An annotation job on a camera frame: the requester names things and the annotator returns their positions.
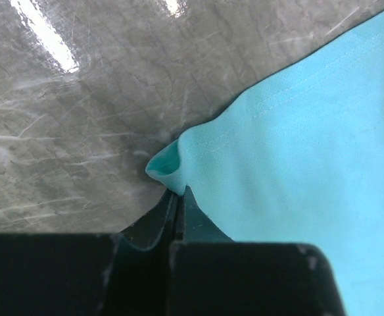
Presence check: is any teal t shirt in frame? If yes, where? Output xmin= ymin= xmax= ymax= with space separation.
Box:
xmin=145 ymin=11 xmax=384 ymax=315

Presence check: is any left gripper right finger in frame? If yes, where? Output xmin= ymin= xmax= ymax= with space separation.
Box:
xmin=166 ymin=188 xmax=345 ymax=315

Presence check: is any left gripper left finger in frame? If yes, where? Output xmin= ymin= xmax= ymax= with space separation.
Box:
xmin=0 ymin=191 xmax=178 ymax=315

